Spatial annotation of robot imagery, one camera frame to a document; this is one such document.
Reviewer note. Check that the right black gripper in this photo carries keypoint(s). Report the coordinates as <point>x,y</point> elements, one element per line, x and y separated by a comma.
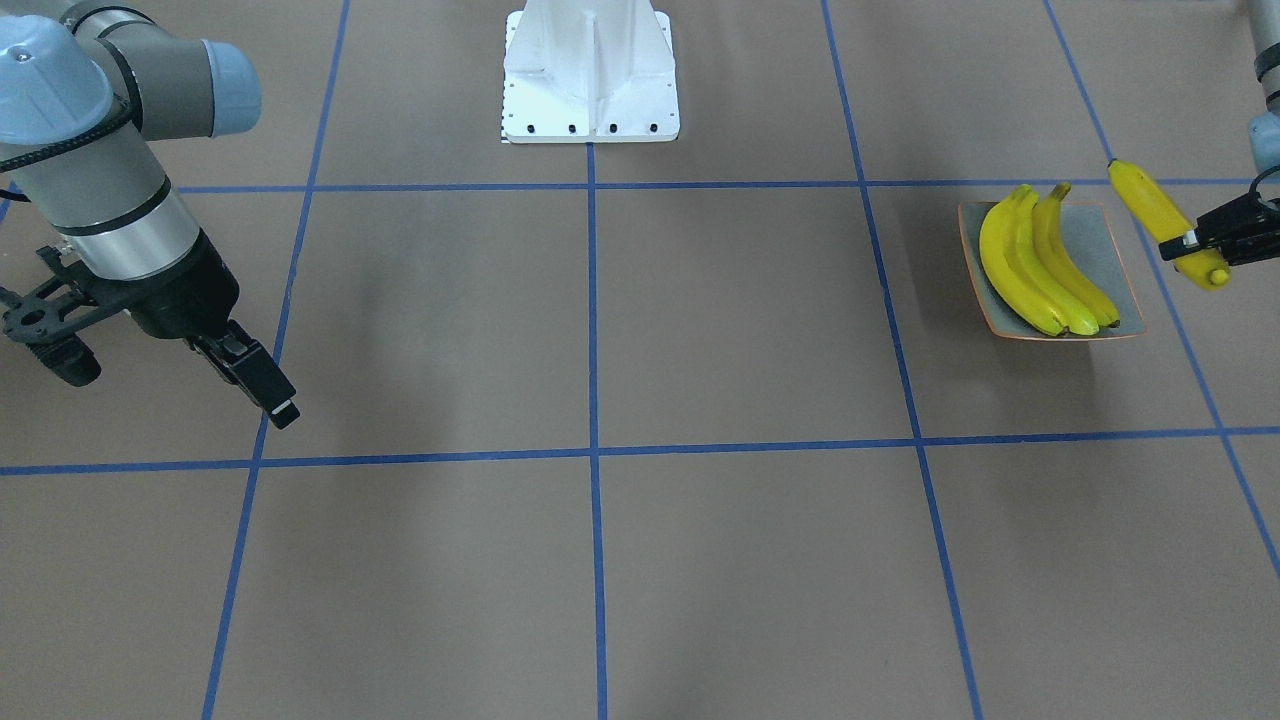
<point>185,290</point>

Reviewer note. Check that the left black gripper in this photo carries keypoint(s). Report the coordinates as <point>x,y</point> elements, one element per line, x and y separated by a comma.
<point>1238,230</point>

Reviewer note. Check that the curved pale yellow banana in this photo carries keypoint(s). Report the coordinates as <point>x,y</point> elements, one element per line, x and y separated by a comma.
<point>1028,256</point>

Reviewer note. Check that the long yellow banana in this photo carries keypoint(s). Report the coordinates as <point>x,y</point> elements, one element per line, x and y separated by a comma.
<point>1005,225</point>

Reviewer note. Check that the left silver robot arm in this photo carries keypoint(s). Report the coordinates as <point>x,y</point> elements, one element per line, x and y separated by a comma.
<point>1263,23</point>

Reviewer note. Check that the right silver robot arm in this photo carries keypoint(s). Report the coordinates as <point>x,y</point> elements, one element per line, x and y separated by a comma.
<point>88,87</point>

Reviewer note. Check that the grey square plate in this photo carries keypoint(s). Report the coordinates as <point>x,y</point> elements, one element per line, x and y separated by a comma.
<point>1090,244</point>

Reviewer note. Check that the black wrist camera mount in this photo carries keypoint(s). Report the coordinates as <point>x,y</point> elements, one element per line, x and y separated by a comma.
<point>48,320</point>

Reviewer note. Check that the white pedestal column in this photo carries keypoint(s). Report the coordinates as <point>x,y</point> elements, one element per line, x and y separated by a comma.
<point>589,72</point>

